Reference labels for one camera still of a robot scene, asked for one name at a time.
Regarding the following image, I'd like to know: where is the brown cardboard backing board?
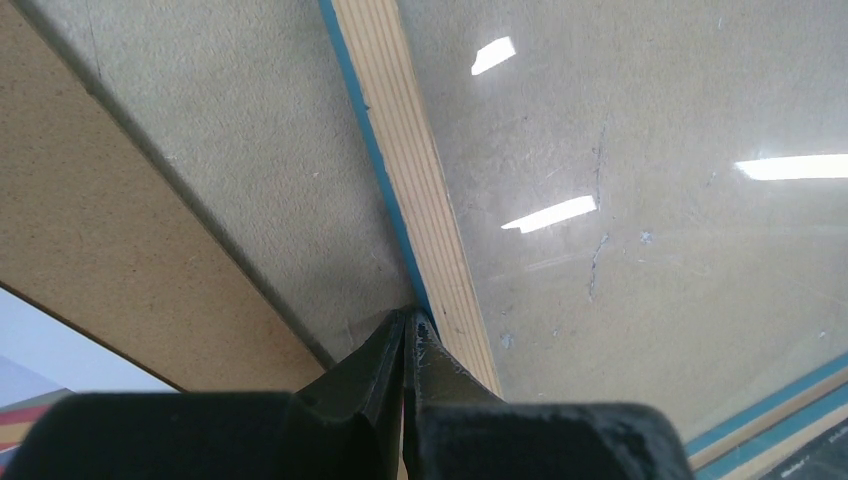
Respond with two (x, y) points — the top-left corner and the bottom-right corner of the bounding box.
(1, 2), (322, 391)

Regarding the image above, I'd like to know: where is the hot air balloon photo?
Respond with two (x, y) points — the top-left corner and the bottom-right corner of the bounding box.
(1, 288), (176, 470)

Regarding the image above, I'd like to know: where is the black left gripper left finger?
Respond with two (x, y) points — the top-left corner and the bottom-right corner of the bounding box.
(4, 311), (406, 479)

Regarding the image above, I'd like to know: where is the blue wooden picture frame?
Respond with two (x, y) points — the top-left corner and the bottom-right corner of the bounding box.
(322, 1), (847, 479)

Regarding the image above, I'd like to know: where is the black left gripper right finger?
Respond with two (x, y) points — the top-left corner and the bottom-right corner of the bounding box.
(403, 312), (694, 479)

